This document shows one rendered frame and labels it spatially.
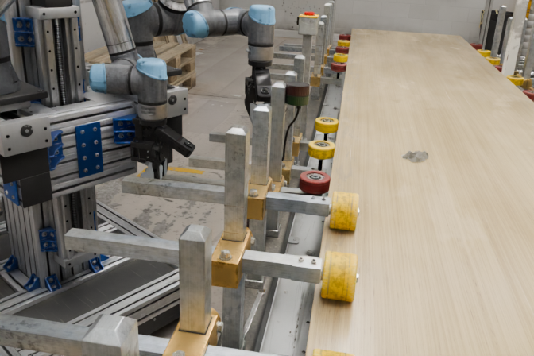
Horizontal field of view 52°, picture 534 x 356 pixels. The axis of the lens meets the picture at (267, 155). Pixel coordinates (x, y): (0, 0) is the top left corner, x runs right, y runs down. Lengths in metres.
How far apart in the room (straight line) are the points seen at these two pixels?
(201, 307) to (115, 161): 1.25
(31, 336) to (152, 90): 0.75
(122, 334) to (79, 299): 1.71
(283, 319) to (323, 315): 0.45
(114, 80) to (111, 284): 1.04
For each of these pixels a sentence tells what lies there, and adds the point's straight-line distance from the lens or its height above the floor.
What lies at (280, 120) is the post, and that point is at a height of 1.04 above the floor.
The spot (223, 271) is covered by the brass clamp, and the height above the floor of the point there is 0.95.
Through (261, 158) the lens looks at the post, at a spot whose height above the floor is 1.03.
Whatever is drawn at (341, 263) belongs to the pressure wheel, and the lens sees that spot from 0.93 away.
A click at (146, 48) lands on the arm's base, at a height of 1.12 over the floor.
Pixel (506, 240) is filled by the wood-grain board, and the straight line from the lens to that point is 1.27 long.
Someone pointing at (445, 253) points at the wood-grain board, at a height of 0.90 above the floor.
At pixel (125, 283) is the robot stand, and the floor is 0.21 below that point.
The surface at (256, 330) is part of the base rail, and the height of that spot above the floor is 0.70.
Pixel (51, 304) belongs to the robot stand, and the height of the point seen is 0.21.
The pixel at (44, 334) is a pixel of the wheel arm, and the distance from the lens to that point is 0.83.
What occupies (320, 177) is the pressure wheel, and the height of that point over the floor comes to 0.90.
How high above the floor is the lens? 1.47
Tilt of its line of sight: 21 degrees down
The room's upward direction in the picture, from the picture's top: 3 degrees clockwise
